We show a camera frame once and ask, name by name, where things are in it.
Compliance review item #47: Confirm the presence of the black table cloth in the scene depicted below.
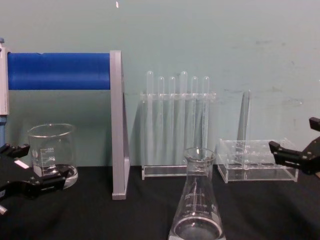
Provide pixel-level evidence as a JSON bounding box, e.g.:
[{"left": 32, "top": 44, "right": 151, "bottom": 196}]
[{"left": 0, "top": 164, "right": 320, "bottom": 240}]

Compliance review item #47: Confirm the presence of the low clear acrylic tube rack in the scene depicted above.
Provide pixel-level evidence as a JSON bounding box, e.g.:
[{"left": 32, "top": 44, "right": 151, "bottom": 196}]
[{"left": 216, "top": 138, "right": 299, "bottom": 185}]

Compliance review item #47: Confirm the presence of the clear glass conical flask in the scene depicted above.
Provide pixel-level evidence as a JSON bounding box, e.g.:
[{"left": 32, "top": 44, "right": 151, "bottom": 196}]
[{"left": 169, "top": 147, "right": 227, "bottom": 240}]

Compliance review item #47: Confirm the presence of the tall clear acrylic tube rack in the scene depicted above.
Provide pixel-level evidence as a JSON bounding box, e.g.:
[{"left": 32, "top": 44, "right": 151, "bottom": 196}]
[{"left": 139, "top": 91, "right": 217, "bottom": 181}]

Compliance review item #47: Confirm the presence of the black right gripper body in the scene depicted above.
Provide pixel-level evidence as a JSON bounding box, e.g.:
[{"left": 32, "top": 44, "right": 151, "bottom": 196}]
[{"left": 300, "top": 134, "right": 320, "bottom": 176}]

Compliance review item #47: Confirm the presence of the grey stand upright panel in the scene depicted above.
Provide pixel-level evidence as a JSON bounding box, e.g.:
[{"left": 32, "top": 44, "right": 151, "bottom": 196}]
[{"left": 109, "top": 49, "right": 131, "bottom": 201}]

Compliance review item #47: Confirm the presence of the clear glass beaker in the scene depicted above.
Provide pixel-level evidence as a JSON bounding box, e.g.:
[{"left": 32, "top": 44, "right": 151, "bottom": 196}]
[{"left": 26, "top": 123, "right": 79, "bottom": 189}]

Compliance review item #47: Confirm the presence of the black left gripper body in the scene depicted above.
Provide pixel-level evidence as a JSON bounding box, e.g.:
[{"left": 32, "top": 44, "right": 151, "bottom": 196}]
[{"left": 0, "top": 152, "right": 44, "bottom": 200}]

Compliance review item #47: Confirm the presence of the clear test tube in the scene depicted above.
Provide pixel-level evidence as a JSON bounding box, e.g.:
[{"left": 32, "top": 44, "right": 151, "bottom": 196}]
[
  {"left": 236, "top": 89, "right": 251, "bottom": 152},
  {"left": 191, "top": 75, "right": 199, "bottom": 151},
  {"left": 157, "top": 75, "right": 165, "bottom": 166},
  {"left": 202, "top": 75, "right": 210, "bottom": 151},
  {"left": 145, "top": 70, "right": 154, "bottom": 166},
  {"left": 168, "top": 75, "right": 176, "bottom": 166},
  {"left": 180, "top": 70, "right": 188, "bottom": 166}
]

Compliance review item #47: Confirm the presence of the blue cylinder bar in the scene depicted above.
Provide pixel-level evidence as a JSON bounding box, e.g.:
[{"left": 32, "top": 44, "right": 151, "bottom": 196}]
[{"left": 6, "top": 51, "right": 112, "bottom": 92}]

